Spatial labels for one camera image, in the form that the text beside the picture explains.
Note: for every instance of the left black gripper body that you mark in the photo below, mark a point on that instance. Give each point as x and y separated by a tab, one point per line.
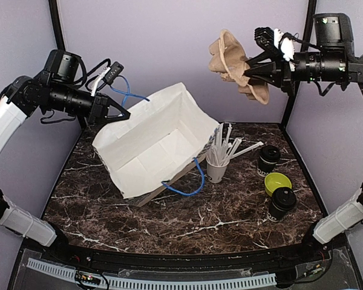
99	99

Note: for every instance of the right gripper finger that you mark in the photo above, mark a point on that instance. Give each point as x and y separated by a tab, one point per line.
266	59
263	77

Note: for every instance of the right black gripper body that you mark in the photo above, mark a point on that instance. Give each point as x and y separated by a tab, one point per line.
284	68

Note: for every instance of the brown cardboard cup carrier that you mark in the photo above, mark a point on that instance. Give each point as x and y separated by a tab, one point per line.
228	59

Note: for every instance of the checkered paper takeout bag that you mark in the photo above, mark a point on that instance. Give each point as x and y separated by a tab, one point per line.
165	137

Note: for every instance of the black paper coffee cup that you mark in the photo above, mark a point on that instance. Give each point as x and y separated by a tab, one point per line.
264	167

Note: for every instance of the black coffee cup lid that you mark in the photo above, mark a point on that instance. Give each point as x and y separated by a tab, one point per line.
270	153

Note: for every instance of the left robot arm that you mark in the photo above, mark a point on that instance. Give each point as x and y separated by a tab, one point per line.
56	88

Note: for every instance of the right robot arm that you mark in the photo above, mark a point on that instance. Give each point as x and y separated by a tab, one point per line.
332	59

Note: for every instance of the lime green bowl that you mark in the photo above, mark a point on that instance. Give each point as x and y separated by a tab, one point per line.
275	180

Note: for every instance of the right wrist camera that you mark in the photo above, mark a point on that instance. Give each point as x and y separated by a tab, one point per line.
273	40

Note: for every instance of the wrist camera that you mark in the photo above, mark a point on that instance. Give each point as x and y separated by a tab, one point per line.
273	40
108	75

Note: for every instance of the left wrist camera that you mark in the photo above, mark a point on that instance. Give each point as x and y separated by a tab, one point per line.
108	75

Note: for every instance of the black right frame post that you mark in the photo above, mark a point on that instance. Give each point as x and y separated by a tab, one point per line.
311	9

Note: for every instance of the black frame post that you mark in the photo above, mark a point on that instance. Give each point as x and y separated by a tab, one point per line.
311	9
59	27

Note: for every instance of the black left frame post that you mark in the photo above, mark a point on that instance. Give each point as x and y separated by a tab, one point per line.
59	27

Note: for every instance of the white slotted cable duct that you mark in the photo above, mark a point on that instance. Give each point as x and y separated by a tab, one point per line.
90	280

